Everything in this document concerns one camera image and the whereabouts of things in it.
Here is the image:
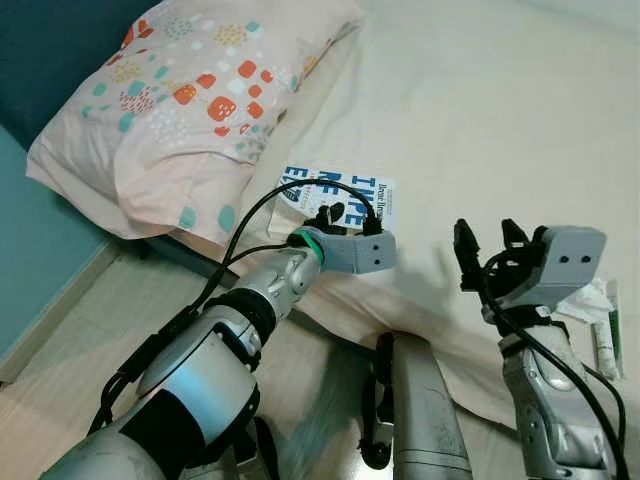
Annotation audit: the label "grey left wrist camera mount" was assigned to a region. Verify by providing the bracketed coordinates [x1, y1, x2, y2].
[316, 228, 398, 277]

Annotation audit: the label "silver right robot leg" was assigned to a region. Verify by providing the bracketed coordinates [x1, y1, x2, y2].
[358, 330, 477, 480]

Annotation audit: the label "white book blue letters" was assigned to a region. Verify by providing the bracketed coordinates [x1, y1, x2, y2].
[275, 163, 398, 233]

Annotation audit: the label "silver robot leg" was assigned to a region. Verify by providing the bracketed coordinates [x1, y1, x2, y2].
[358, 330, 477, 480]
[180, 410, 286, 480]

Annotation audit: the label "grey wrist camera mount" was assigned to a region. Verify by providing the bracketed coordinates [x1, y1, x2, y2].
[508, 225, 609, 311]
[316, 228, 398, 277]

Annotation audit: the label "silver left robot leg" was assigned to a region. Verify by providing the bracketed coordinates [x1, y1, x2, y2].
[180, 410, 286, 480]

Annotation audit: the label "pink dotted pillow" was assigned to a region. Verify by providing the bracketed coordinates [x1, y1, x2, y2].
[25, 0, 367, 247]

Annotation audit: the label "white tissue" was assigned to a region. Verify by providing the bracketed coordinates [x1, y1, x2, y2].
[553, 278, 613, 324]

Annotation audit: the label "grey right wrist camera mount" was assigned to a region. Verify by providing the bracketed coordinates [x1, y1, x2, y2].
[508, 225, 609, 311]

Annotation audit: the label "dark teal headboard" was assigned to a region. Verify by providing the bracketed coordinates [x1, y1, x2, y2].
[0, 0, 161, 151]

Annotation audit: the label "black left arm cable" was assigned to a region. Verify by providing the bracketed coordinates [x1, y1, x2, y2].
[190, 177, 388, 313]

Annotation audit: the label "cream bed mattress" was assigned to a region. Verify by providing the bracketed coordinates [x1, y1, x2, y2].
[120, 0, 640, 441]

